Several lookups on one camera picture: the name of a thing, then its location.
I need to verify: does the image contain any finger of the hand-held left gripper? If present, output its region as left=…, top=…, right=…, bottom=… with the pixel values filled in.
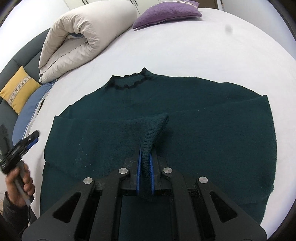
left=23, top=138, right=39, bottom=151
left=20, top=130, right=40, bottom=145

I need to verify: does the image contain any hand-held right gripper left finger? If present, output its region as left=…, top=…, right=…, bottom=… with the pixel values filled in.
left=22, top=145, right=141, bottom=241

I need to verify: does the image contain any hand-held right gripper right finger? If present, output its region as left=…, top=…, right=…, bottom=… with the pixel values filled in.
left=150, top=152, right=267, bottom=241

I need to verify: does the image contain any dark green knit sweater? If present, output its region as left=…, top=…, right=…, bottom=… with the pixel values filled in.
left=39, top=68, right=277, bottom=241

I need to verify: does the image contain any person's left forearm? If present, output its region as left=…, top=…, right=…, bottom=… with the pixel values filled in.
left=0, top=191, right=35, bottom=241

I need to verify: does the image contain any person's left hand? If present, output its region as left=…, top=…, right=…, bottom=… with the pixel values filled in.
left=5, top=162, right=36, bottom=207

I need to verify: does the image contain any blue pillow with white trim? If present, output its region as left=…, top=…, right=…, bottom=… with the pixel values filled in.
left=12, top=79, right=58, bottom=143

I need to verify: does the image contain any yellow cushion with patterned band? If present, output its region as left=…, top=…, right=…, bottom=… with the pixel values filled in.
left=0, top=65, right=42, bottom=114

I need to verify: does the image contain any dark grey padded headboard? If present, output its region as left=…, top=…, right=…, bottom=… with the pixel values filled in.
left=0, top=28, right=52, bottom=132

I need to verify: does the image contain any rolled beige duvet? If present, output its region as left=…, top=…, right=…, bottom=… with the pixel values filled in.
left=38, top=0, right=137, bottom=83

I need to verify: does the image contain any bed with white sheet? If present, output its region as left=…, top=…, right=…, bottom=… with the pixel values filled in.
left=13, top=8, right=296, bottom=234

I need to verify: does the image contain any purple cushion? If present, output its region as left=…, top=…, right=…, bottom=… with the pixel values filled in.
left=132, top=0, right=203, bottom=29

